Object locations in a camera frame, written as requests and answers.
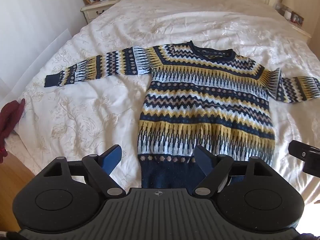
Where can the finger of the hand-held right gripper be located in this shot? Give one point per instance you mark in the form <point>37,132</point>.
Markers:
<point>312,166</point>
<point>297,148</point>

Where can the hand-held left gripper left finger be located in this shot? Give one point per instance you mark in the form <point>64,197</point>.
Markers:
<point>112,158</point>

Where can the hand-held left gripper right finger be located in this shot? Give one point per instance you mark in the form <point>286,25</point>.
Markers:
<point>203,160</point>

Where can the navy yellow patterned knit sweater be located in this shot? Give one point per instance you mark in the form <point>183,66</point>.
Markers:
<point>207,105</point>

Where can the white floral bedspread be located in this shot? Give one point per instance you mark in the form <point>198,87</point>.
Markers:
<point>100,120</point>

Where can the dark red cloth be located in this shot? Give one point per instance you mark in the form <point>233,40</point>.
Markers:
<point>10,120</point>

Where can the cream wooden nightstand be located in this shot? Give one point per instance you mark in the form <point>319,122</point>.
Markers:
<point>100,8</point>
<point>298,30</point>

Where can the dark photo frame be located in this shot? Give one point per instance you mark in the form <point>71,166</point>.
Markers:
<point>297,18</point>

